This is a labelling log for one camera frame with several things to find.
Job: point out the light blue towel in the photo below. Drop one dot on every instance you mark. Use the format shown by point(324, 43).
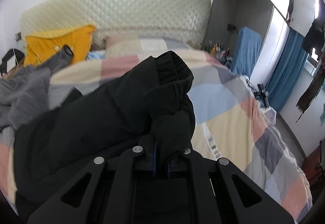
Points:
point(247, 49)

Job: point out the black puffer jacket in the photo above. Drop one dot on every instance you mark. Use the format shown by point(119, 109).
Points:
point(150, 99)

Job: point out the black tripod stand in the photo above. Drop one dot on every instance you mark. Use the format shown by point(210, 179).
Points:
point(262, 94)

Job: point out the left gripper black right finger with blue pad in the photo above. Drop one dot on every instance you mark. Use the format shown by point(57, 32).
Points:
point(199, 190)

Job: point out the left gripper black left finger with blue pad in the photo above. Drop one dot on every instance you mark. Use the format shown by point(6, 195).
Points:
point(120, 190)

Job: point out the yellow cushion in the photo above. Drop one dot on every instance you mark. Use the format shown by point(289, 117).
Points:
point(42, 45)

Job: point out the dark hanging clothes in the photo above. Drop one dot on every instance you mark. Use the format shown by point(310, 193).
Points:
point(313, 44)

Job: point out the wall socket panel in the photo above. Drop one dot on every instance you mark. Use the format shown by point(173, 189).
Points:
point(18, 36)

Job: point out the pink beige pillow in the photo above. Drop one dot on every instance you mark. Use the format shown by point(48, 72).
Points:
point(120, 45)

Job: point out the black bag on nightstand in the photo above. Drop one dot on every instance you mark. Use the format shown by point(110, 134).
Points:
point(11, 53)

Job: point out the pastel patchwork duvet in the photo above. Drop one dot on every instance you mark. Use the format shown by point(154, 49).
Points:
point(229, 121)

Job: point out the blue curtain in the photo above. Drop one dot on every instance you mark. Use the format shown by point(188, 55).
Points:
point(287, 71)

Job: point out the grey fleece garment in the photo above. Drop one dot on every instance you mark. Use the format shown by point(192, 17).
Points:
point(25, 95)

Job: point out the grey wardrobe shelf unit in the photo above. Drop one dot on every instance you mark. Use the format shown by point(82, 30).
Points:
point(266, 17)

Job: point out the cream quilted headboard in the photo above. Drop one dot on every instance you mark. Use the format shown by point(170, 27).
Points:
point(184, 20)

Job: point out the small items on bedside shelf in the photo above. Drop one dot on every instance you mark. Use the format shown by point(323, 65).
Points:
point(219, 52)

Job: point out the wooden nightstand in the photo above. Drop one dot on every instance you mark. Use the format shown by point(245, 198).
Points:
point(12, 69)

